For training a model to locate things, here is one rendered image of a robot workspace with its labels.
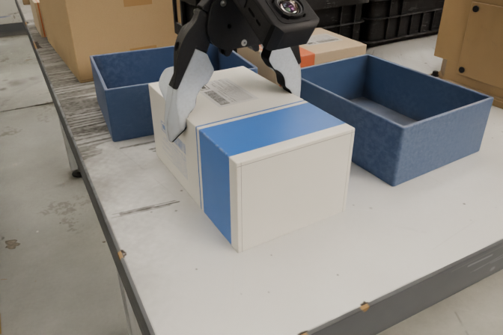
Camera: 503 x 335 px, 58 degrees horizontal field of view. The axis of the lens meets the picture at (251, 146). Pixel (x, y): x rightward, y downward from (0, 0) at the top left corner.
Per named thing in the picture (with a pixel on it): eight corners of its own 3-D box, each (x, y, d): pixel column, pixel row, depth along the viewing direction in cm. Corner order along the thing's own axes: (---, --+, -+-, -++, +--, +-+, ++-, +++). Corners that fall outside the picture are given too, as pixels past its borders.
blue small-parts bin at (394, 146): (480, 151, 55) (495, 97, 51) (393, 188, 48) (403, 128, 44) (362, 97, 70) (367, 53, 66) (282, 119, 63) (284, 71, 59)
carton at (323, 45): (316, 69, 81) (319, 27, 78) (361, 90, 72) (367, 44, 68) (237, 84, 75) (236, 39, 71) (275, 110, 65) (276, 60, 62)
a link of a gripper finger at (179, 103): (155, 123, 47) (197, 44, 46) (177, 146, 42) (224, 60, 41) (128, 113, 45) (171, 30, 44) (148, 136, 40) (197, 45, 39)
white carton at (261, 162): (345, 210, 44) (355, 128, 40) (238, 253, 39) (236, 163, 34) (243, 131, 59) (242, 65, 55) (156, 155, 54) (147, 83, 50)
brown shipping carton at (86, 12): (200, 62, 85) (195, -29, 77) (80, 83, 75) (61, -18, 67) (146, 28, 107) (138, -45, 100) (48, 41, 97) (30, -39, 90)
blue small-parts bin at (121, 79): (220, 81, 76) (218, 40, 72) (257, 115, 64) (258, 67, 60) (96, 100, 69) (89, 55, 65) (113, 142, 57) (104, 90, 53)
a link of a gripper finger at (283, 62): (289, 78, 54) (251, 19, 48) (320, 95, 49) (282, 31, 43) (270, 96, 53) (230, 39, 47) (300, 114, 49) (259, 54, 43)
